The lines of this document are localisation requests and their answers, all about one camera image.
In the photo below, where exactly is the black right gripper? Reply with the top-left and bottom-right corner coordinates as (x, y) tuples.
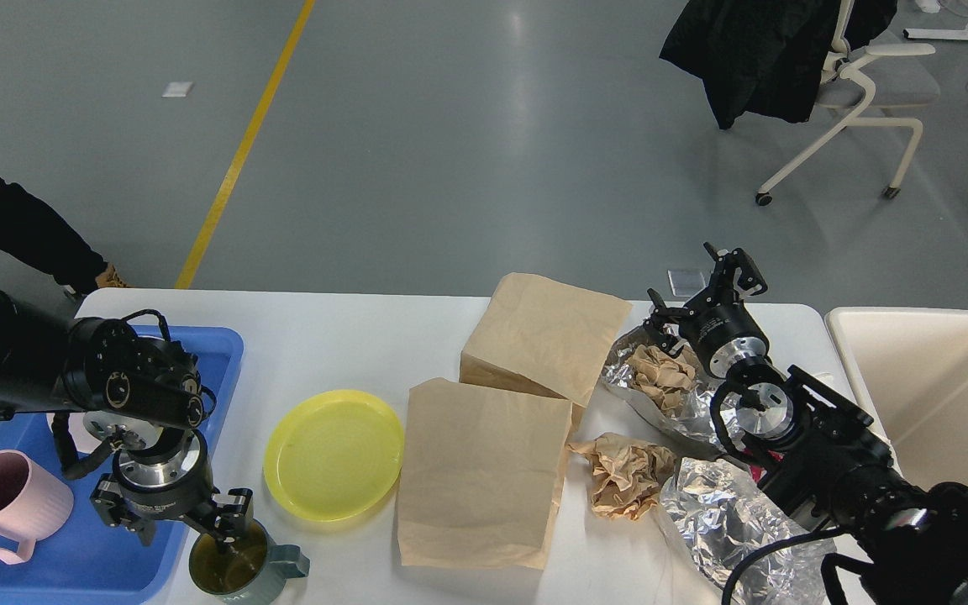
(643, 244), (770, 379)

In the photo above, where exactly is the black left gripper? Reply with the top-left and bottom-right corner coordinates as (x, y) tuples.
(89, 429), (254, 555)

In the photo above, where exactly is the pink ribbed mug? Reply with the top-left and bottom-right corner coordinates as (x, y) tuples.
(0, 450), (74, 566)

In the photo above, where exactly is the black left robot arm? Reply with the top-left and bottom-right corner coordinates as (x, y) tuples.
(0, 290), (253, 550)

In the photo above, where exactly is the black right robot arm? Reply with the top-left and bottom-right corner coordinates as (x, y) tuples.
(643, 244), (968, 604)

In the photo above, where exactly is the crumpled paper in foil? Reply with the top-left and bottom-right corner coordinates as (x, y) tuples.
(626, 345), (697, 418)

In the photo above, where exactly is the blue plastic tray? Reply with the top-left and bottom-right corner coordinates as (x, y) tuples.
(0, 325), (245, 604)

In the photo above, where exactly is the pink plate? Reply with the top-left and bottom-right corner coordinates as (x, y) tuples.
(46, 411), (123, 455)

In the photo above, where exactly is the green grey mug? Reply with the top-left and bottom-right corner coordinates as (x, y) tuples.
(187, 520), (311, 604)

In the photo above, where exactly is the upper aluminium foil sheet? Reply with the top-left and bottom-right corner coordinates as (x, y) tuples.
(602, 327), (727, 460)

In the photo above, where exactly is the aluminium foil sheet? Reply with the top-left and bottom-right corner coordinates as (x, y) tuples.
(602, 327), (727, 460)
(655, 457), (836, 604)

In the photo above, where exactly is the rear brown paper bag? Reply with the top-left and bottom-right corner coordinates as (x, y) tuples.
(460, 272), (633, 430)

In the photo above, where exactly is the brown paper bag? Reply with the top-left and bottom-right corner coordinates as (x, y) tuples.
(396, 378), (573, 570)
(460, 272), (633, 430)

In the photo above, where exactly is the yellow plate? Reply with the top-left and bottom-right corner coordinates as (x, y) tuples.
(264, 388), (406, 523)

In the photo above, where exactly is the crumpled brown paper ball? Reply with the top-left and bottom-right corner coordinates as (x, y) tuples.
(567, 432), (679, 521)

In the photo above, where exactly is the lower aluminium foil sheet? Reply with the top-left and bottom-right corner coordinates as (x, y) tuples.
(655, 457), (836, 604)

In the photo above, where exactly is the black jacket on chair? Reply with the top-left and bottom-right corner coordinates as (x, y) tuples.
(659, 0), (899, 131)

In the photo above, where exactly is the white plastic bin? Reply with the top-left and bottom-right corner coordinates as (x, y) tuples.
(826, 307), (968, 490)

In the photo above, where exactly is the white office chair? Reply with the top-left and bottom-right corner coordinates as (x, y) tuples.
(755, 1), (939, 206)

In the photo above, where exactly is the front brown paper bag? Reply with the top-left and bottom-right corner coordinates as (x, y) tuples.
(396, 378), (573, 570)

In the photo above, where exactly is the person in black clothes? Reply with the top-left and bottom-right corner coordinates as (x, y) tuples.
(0, 177), (112, 296)

